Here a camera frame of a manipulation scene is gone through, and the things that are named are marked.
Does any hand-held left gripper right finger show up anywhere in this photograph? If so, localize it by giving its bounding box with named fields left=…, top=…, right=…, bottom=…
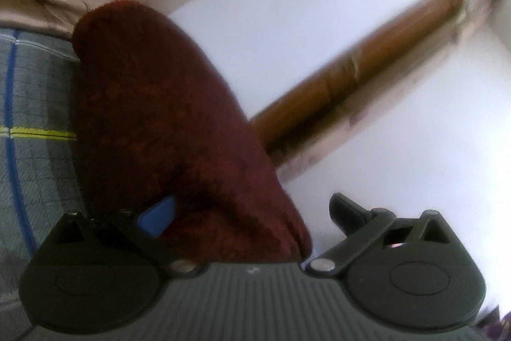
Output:
left=305, top=193, right=461, bottom=278

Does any purple patterned cloth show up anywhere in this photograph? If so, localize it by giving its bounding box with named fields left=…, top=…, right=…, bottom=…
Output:
left=477, top=305, right=511, bottom=341

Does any dark red fuzzy garment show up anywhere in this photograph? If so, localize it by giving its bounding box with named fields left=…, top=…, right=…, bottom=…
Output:
left=71, top=1, right=314, bottom=265

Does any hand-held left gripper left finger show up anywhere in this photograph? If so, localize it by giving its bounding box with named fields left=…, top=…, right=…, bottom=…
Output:
left=51, top=196, right=201, bottom=278

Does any long wooden beam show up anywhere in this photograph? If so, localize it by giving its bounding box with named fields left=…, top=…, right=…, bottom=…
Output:
left=249, top=0, right=480, bottom=160

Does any grey plaid blanket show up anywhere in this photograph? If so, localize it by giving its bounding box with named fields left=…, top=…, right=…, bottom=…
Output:
left=0, top=25, right=94, bottom=341

